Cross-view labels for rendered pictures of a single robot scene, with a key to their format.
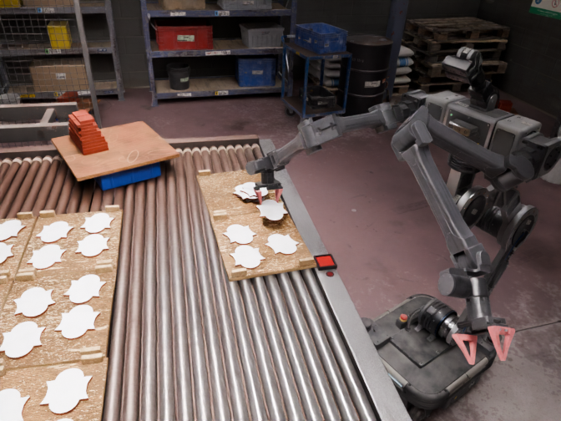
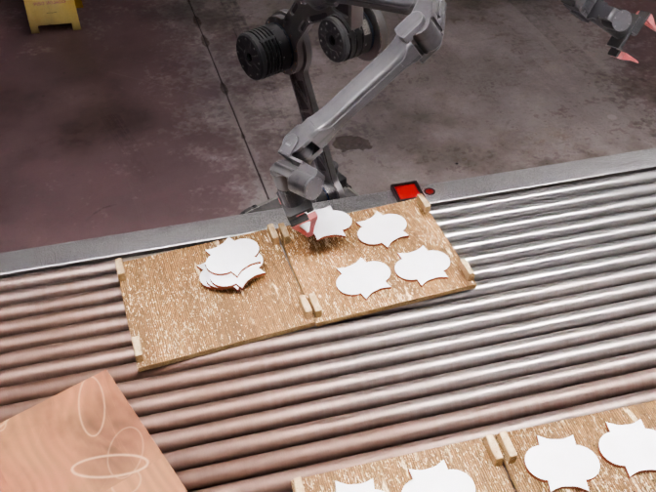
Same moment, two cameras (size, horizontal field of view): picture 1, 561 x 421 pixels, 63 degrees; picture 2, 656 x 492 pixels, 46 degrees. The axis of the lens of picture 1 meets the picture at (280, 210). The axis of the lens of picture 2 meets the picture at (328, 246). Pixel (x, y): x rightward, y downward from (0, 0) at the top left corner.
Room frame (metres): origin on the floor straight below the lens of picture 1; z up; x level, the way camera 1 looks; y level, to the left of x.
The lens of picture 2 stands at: (1.65, 1.50, 2.28)
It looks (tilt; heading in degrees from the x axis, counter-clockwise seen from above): 43 degrees down; 270
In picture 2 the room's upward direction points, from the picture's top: straight up
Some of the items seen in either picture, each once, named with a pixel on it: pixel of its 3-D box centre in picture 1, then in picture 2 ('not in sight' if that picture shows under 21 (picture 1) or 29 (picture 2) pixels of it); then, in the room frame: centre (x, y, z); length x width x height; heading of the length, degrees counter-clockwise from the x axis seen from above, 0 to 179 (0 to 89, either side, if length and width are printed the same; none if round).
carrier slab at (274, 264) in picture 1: (260, 241); (372, 257); (1.54, 0.08, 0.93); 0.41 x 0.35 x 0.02; 18
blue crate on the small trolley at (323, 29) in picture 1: (320, 38); not in sight; (5.23, -0.34, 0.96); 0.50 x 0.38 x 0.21; 32
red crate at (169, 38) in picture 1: (184, 34); not in sight; (5.90, 1.29, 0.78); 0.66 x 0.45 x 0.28; 107
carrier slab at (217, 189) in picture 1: (239, 192); (211, 293); (1.94, 0.21, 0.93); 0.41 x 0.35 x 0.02; 20
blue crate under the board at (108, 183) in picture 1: (121, 162); not in sight; (2.10, 0.83, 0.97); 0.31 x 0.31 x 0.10; 37
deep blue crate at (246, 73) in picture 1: (255, 68); not in sight; (6.19, 0.43, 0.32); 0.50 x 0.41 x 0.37; 104
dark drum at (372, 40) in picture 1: (362, 77); not in sight; (5.63, -0.93, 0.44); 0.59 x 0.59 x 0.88
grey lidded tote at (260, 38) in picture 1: (261, 35); not in sight; (6.16, 0.35, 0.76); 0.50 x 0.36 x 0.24; 113
